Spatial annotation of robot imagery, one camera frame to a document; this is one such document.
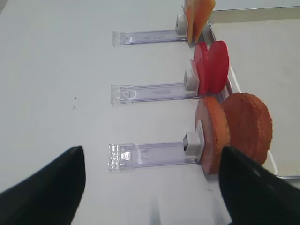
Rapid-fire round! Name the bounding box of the clear pusher rack cheese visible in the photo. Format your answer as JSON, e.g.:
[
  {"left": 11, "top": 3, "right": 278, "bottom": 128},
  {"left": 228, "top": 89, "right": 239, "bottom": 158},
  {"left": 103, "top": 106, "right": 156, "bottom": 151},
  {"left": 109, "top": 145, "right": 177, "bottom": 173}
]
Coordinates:
[{"left": 112, "top": 15, "right": 188, "bottom": 46}]

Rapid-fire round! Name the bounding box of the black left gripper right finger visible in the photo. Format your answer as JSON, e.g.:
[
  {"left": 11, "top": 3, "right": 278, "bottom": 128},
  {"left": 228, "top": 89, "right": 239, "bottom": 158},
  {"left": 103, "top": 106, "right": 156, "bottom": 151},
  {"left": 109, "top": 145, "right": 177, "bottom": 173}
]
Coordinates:
[{"left": 218, "top": 146, "right": 300, "bottom": 225}]

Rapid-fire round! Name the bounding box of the clear pusher rack tomato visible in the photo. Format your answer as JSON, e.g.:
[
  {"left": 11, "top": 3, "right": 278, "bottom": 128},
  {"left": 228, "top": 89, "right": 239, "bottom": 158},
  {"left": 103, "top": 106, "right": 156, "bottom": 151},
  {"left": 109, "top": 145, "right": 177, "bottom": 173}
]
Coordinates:
[{"left": 110, "top": 68, "right": 200, "bottom": 105}]

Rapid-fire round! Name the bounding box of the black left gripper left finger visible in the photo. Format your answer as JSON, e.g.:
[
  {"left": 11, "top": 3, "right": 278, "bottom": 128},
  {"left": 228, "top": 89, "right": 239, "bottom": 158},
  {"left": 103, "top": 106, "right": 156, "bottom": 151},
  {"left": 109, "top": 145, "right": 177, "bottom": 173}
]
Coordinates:
[{"left": 0, "top": 146, "right": 86, "bottom": 225}]

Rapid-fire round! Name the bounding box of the red tomato slice back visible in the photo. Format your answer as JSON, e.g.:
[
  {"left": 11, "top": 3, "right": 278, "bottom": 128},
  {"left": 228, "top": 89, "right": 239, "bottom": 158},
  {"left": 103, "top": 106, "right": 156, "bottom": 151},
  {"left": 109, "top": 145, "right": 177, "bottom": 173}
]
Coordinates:
[{"left": 193, "top": 42, "right": 209, "bottom": 96}]

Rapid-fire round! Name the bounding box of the orange cheese slice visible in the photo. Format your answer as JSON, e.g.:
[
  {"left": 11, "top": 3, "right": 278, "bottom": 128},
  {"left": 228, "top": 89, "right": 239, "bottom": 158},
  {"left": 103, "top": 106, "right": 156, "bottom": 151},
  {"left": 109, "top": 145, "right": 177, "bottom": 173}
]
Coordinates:
[
  {"left": 193, "top": 0, "right": 215, "bottom": 43},
  {"left": 184, "top": 0, "right": 199, "bottom": 44}
]

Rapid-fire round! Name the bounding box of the orange cheese slice outer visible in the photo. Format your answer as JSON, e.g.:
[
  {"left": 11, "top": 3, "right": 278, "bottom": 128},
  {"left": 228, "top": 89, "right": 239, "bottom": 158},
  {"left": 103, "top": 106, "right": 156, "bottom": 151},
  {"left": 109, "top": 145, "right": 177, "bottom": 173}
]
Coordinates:
[{"left": 184, "top": 0, "right": 199, "bottom": 44}]

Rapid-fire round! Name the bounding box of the red tomato slice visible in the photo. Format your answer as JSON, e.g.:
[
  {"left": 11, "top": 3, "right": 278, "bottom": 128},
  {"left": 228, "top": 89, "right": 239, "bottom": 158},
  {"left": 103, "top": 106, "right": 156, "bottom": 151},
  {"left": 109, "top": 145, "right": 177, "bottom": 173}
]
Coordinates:
[
  {"left": 193, "top": 42, "right": 209, "bottom": 96},
  {"left": 208, "top": 41, "right": 229, "bottom": 94}
]

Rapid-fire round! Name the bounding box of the orange cheese slice inner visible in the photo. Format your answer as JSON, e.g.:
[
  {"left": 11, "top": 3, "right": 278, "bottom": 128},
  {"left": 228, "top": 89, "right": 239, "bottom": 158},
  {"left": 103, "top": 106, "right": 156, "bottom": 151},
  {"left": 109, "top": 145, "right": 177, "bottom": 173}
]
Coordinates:
[{"left": 193, "top": 0, "right": 215, "bottom": 43}]

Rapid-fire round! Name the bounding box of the red tomato slice front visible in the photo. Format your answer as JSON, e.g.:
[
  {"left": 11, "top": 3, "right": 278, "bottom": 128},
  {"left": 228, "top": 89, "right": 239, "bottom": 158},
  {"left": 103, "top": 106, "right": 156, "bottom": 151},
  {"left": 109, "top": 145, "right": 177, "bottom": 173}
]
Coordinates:
[{"left": 208, "top": 41, "right": 229, "bottom": 94}]

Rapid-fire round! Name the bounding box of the white metal tray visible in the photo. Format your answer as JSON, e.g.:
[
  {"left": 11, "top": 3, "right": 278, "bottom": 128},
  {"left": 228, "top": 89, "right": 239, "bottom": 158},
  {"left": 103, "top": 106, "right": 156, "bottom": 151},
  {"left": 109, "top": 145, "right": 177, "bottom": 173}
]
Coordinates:
[{"left": 204, "top": 6, "right": 300, "bottom": 182}]

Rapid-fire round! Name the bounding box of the clear pusher rack bread left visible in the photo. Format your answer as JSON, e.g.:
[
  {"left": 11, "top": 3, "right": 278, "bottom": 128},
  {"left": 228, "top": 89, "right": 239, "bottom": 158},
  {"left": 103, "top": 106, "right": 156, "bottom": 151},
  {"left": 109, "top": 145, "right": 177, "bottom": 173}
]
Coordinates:
[{"left": 108, "top": 131, "right": 205, "bottom": 172}]

